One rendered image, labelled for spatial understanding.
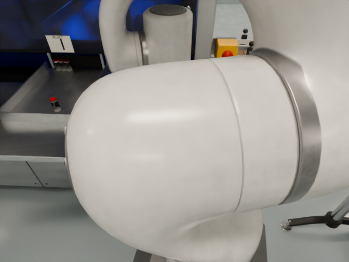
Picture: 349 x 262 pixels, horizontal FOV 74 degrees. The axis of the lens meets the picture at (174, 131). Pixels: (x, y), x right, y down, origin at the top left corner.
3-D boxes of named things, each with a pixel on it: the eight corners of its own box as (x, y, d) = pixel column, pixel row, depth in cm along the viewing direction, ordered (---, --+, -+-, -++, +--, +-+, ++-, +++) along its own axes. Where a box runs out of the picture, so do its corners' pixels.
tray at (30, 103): (49, 68, 97) (45, 60, 95) (109, 69, 96) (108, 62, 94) (1, 120, 72) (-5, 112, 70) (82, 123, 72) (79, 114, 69)
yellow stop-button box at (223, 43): (213, 55, 89) (216, 36, 84) (232, 55, 88) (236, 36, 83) (215, 64, 83) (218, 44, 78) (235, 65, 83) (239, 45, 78)
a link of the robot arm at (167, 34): (146, 93, 43) (194, 88, 45) (139, 18, 34) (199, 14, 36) (142, 71, 49) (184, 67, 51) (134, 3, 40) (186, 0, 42)
